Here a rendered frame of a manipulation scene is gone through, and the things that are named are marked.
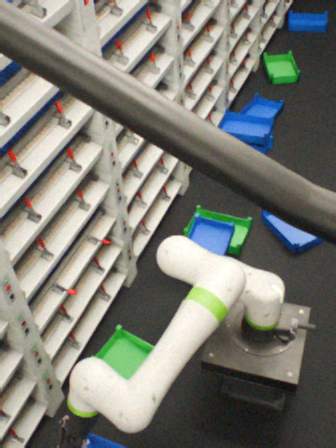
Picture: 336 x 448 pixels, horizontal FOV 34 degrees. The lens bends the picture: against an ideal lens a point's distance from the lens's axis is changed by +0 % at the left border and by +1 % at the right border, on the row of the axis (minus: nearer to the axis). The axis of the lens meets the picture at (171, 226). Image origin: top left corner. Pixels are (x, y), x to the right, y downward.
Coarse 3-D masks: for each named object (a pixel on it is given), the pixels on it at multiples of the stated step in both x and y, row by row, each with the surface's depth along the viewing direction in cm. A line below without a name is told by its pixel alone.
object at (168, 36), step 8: (168, 0) 233; (176, 0) 238; (176, 8) 240; (168, 32) 243; (168, 40) 246; (176, 56) 252; (176, 64) 255; (168, 72) 257; (176, 72) 257; (176, 80) 259; (176, 96) 265; (184, 96) 274; (184, 104) 277; (176, 168) 297; (184, 176) 304; (184, 184) 307; (184, 192) 311
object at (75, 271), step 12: (108, 216) 232; (96, 228) 227; (108, 228) 228; (84, 252) 218; (84, 264) 215; (72, 276) 211; (48, 300) 202; (60, 300) 204; (36, 312) 198; (48, 312) 199; (36, 324) 190
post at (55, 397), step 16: (0, 240) 160; (0, 272) 164; (0, 288) 166; (16, 288) 174; (0, 304) 168; (16, 304) 176; (32, 320) 188; (16, 336) 181; (32, 336) 191; (32, 368) 196; (48, 368) 207; (48, 400) 214
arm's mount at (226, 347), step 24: (240, 312) 209; (288, 312) 207; (216, 336) 202; (240, 336) 201; (216, 360) 194; (240, 360) 194; (264, 360) 193; (288, 360) 193; (264, 384) 192; (288, 384) 188
